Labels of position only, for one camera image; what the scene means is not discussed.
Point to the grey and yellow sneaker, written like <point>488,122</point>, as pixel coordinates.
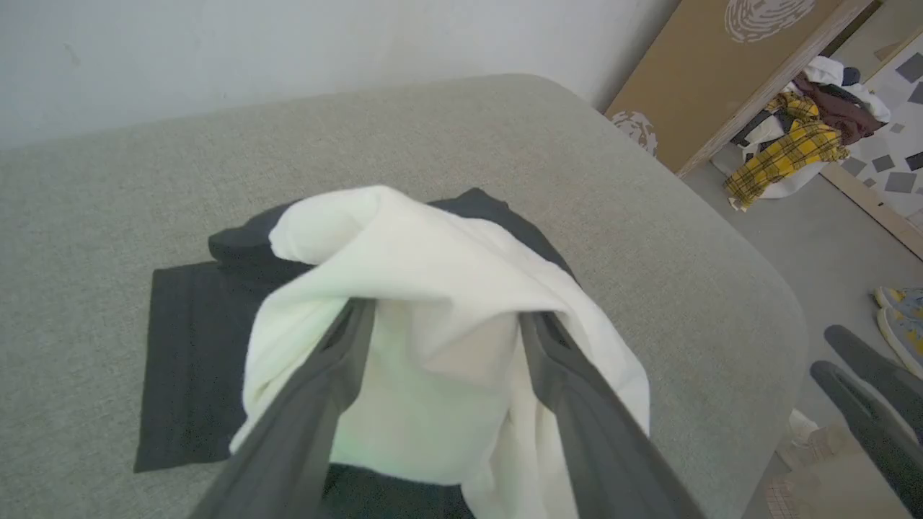
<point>901,339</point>
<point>901,297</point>

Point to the white crumpled garment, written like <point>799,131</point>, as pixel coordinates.
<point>822,70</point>

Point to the light wooden board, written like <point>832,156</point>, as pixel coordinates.
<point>872,205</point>

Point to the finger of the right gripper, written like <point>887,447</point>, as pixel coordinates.
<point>880,432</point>
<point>880,367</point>

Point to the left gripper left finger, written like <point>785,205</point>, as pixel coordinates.
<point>288,461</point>

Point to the brown panel with fingerprint print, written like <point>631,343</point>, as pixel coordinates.
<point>699,79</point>

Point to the yellow plaid garment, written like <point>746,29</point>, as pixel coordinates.
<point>786,155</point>

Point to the white mat with grey squares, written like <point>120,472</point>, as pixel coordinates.
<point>890,151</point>

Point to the grey upholstered table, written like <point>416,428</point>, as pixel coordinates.
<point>108,216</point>

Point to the dark red garment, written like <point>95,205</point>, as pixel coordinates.
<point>840,108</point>

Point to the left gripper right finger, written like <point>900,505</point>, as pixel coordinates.
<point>613,476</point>

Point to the white and black T-shirt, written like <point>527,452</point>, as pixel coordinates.
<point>433,274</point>

